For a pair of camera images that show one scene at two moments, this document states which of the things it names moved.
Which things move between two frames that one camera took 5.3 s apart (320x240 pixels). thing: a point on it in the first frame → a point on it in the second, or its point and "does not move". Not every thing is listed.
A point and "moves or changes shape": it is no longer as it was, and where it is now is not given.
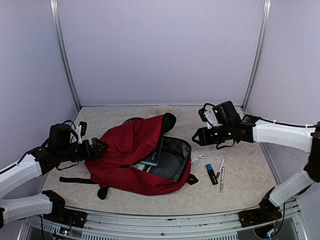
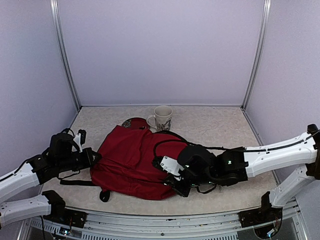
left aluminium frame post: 57,25 does not move
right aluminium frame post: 259,50 does not move
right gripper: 206,140 → 183,191
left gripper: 94,151 → 88,160
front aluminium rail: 102,225 does not move
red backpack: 127,144 moves or changes shape
